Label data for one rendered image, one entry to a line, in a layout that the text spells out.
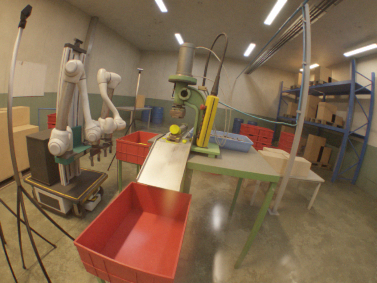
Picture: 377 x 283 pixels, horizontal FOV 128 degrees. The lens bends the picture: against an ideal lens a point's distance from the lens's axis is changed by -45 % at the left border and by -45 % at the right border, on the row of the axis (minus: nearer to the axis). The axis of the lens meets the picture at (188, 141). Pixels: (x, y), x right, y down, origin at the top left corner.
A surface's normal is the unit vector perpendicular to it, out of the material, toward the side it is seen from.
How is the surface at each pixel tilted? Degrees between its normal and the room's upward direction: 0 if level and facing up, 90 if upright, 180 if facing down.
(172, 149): 30
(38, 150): 90
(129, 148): 90
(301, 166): 90
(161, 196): 90
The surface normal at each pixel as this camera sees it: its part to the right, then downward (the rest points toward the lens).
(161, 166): 0.05, -0.73
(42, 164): 0.00, 0.22
